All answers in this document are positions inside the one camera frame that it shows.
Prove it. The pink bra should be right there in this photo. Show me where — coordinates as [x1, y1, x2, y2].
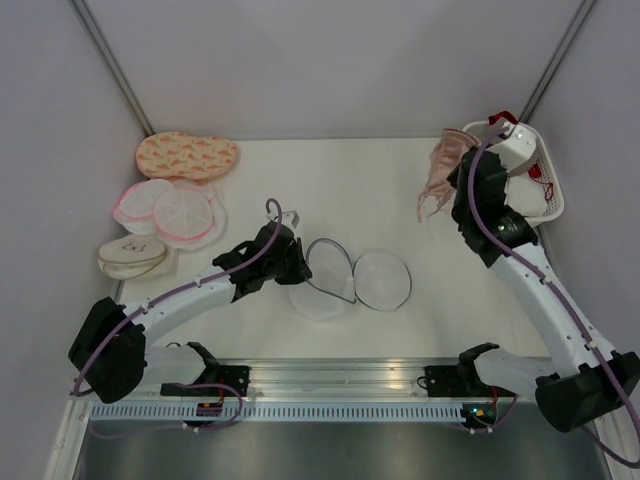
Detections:
[416, 129, 481, 222]

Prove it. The blue-trimmed mesh laundry bag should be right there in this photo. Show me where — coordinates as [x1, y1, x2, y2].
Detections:
[288, 238, 413, 321]

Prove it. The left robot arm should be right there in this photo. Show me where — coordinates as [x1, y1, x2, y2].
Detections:
[68, 222, 312, 404]

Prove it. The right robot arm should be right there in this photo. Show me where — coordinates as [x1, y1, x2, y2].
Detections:
[449, 148, 639, 433]

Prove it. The white bra in basket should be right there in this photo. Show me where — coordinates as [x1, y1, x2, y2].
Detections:
[505, 176, 547, 218]

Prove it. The red bra in basket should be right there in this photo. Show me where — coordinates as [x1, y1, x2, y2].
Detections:
[488, 111, 556, 204]

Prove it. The pink-trimmed mesh laundry bag front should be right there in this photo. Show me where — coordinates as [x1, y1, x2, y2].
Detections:
[151, 188, 214, 241]

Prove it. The pink-trimmed mesh laundry bag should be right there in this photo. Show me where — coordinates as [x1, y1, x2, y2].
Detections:
[151, 188, 214, 241]
[112, 179, 173, 235]

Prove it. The carrot print bra case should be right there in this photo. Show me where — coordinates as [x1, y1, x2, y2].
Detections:
[135, 131, 240, 182]

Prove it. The pink-trimmed mesh laundry bag back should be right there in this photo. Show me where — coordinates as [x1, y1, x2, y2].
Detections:
[112, 179, 173, 235]

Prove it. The beige bra pouch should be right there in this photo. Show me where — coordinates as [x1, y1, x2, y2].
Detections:
[97, 235, 178, 281]

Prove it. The white plastic basket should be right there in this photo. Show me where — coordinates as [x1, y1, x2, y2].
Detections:
[463, 114, 564, 227]

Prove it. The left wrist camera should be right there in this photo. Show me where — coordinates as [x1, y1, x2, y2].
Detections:
[267, 210, 300, 230]

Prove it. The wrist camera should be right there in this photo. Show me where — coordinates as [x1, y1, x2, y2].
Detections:
[492, 120, 537, 175]
[267, 210, 300, 230]

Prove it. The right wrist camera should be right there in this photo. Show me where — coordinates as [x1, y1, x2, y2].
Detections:
[492, 120, 537, 175]

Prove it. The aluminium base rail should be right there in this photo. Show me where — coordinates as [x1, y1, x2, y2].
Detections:
[69, 360, 551, 401]

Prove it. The white slotted cable duct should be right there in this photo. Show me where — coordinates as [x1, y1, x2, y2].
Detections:
[90, 400, 464, 423]

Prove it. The right aluminium frame post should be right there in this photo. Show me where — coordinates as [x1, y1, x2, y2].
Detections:
[519, 0, 600, 123]

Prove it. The aluminium frame post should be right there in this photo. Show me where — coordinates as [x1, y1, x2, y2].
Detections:
[68, 0, 155, 137]
[519, 0, 600, 123]

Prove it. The left aluminium frame post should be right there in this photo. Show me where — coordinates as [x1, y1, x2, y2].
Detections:
[68, 0, 155, 137]

